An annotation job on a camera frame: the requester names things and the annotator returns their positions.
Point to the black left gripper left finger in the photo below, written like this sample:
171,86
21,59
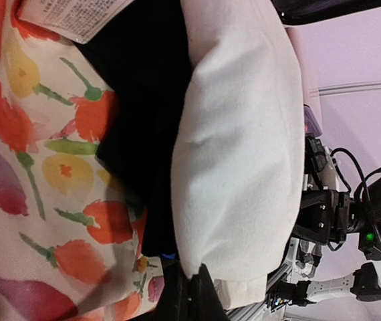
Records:
173,302

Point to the yellow Pikachu suitcase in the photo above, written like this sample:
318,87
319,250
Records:
302,12

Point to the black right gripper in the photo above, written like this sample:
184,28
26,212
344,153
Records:
327,216

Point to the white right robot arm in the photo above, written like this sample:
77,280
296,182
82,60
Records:
364,284

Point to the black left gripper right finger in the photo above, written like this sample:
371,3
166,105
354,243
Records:
204,303

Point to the white garment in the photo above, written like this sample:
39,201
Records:
237,164

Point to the pink purple drawer box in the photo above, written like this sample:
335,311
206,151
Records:
311,95

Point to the orange floral cloth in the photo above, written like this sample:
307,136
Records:
69,239

